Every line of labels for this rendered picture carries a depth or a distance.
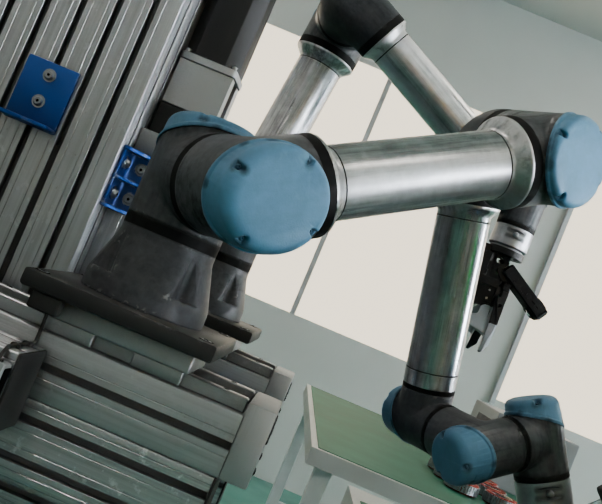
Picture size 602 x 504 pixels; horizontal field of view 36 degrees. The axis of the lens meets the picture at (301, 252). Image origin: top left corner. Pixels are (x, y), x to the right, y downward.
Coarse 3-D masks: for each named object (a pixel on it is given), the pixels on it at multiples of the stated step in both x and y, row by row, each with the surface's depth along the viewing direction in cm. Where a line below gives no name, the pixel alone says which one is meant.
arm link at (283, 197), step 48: (240, 144) 94; (288, 144) 94; (336, 144) 103; (384, 144) 105; (432, 144) 107; (480, 144) 110; (528, 144) 111; (576, 144) 113; (192, 192) 98; (240, 192) 92; (288, 192) 94; (336, 192) 98; (384, 192) 103; (432, 192) 107; (480, 192) 111; (528, 192) 113; (576, 192) 114; (240, 240) 94; (288, 240) 95
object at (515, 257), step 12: (492, 252) 177; (504, 252) 175; (516, 252) 175; (492, 264) 177; (504, 264) 177; (480, 276) 175; (492, 276) 177; (504, 276) 177; (480, 288) 176; (492, 288) 175; (504, 288) 175; (480, 300) 175; (492, 300) 175
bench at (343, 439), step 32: (320, 416) 336; (352, 416) 382; (288, 448) 439; (320, 448) 262; (352, 448) 288; (384, 448) 321; (416, 448) 363; (320, 480) 263; (352, 480) 260; (384, 480) 260; (416, 480) 278
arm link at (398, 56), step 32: (320, 0) 167; (352, 0) 160; (384, 0) 161; (352, 32) 161; (384, 32) 159; (384, 64) 162; (416, 64) 160; (416, 96) 162; (448, 96) 161; (448, 128) 162
